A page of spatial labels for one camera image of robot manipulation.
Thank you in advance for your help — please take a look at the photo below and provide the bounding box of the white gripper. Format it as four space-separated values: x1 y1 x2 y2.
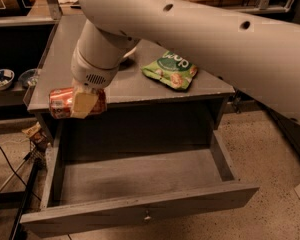
70 45 120 119

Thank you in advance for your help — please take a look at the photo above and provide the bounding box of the red coke can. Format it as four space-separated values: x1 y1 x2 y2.
49 87 107 119

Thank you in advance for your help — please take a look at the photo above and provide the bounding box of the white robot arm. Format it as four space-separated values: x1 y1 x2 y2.
71 0 300 125

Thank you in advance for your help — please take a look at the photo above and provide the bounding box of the grey open top drawer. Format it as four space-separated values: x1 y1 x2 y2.
21 117 259 238

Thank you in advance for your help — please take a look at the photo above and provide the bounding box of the metal drawer knob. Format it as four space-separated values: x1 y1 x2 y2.
144 210 152 222

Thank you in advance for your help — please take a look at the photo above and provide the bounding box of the dark grey bowl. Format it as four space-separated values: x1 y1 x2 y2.
18 69 39 88

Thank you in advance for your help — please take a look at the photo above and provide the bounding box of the grey cabinet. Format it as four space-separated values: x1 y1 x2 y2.
28 14 234 138

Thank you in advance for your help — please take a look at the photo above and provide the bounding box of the brown snack bag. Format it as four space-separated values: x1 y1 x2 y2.
22 122 48 152

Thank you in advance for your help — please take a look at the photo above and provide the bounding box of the white paper bowl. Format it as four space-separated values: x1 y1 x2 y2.
120 47 137 63

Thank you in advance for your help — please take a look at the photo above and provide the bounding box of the black tripod stand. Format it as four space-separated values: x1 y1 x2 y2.
0 151 46 240

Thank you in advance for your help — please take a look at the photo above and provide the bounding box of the blue white bowl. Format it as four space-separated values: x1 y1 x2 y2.
0 69 15 91

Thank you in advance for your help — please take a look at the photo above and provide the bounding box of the green chip bag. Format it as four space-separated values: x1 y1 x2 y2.
141 51 198 91

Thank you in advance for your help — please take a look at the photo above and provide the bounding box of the black floor cable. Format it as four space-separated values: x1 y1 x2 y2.
0 134 42 202

